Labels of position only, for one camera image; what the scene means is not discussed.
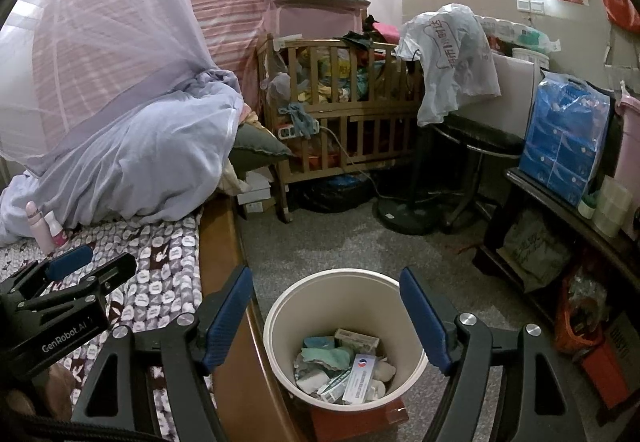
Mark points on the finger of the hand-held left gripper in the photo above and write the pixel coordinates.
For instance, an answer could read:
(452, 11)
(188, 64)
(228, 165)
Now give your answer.
(70, 259)
(107, 274)

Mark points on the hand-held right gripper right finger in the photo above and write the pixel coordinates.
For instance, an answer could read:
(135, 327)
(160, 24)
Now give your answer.
(425, 317)

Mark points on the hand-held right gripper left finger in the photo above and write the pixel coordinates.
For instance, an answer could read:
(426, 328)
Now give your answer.
(227, 317)

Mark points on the pale green small box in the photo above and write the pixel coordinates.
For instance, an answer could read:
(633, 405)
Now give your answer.
(357, 339)

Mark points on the cream round bin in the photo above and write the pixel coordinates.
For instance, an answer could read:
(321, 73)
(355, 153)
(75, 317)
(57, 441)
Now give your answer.
(300, 312)

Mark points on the blue white medicine box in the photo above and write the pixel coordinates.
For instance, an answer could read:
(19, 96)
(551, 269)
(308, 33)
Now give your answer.
(362, 377)

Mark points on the teal wrapper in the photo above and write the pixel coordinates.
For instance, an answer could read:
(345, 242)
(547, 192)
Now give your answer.
(330, 358)

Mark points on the person's left hand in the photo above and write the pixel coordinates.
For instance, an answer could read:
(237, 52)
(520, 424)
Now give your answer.
(50, 389)

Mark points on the white pink drink bottle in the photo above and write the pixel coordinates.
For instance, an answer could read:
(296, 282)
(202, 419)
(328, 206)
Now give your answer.
(57, 234)

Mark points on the grey brown printed blanket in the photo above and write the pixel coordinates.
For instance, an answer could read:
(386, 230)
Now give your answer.
(150, 262)

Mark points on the black fan base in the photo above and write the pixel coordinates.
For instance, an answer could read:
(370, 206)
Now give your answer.
(405, 219)

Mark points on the white cardboard box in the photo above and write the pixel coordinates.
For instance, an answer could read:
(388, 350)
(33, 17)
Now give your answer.
(255, 204)

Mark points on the grey-blue duvet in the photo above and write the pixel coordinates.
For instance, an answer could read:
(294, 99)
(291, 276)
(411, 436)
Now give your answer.
(140, 162)

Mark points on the grey printed bag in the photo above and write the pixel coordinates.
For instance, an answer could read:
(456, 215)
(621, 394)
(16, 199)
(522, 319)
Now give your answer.
(535, 244)

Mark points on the black plastic bag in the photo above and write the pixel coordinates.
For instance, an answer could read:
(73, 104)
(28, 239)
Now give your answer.
(330, 194)

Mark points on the dark wooden shelf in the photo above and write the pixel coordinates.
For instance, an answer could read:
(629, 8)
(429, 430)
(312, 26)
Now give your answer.
(550, 202)

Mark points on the grey-green pillow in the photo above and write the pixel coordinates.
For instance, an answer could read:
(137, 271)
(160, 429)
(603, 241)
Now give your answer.
(260, 145)

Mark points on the red box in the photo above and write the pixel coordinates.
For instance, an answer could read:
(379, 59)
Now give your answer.
(605, 367)

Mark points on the black stool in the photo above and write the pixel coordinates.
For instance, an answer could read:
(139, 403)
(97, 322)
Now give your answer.
(480, 137)

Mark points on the white power strip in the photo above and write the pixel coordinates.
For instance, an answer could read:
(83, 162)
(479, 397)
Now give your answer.
(287, 132)

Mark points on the wooden crib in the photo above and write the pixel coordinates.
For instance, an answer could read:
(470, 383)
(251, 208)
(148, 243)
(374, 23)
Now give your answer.
(350, 132)

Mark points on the clear plastic containers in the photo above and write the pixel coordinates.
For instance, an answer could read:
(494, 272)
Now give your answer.
(612, 207)

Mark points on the blue tissue multipack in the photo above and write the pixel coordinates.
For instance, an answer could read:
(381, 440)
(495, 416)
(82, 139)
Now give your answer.
(565, 137)

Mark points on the lavender mosquito net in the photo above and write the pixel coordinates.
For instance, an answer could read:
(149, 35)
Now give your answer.
(100, 22)

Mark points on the white board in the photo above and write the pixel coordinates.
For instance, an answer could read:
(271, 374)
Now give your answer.
(515, 87)

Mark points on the white printed plastic bag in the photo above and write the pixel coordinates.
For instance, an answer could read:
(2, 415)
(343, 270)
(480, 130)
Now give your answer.
(450, 62)

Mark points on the pink storage bin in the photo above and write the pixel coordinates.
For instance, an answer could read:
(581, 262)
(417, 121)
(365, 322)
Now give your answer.
(630, 132)

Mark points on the white bucket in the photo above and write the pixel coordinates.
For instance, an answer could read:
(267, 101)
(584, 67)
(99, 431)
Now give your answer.
(530, 58)

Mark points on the green towel package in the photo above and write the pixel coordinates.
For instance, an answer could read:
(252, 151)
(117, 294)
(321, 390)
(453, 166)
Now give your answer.
(537, 40)

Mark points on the pink storage box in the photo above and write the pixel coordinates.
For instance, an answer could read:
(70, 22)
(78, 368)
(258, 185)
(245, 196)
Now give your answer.
(310, 20)

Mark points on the red hanging bag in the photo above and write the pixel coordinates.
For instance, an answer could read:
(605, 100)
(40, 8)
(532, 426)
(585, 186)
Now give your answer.
(620, 2)

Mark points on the wooden bed frame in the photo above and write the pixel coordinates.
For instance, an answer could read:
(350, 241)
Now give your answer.
(222, 232)

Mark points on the white wall switches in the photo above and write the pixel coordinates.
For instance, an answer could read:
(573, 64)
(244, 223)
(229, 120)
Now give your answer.
(530, 5)

